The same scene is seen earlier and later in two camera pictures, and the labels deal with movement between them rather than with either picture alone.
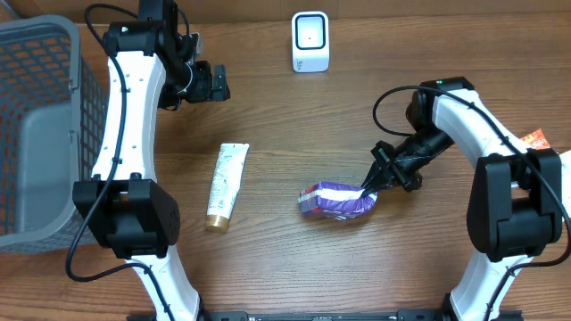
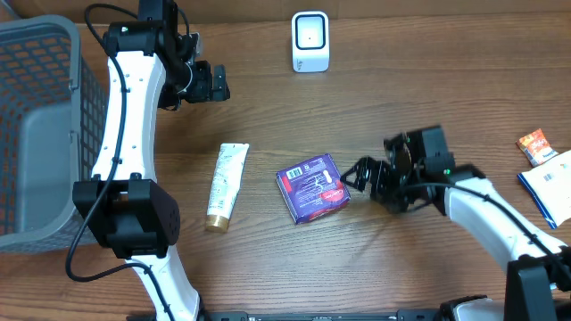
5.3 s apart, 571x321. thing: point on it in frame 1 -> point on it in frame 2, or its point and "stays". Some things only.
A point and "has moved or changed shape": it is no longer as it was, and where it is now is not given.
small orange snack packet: (536, 140) stays
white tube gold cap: (226, 183) stays
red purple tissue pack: (335, 200) has moved or changed shape
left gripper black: (204, 91) stays
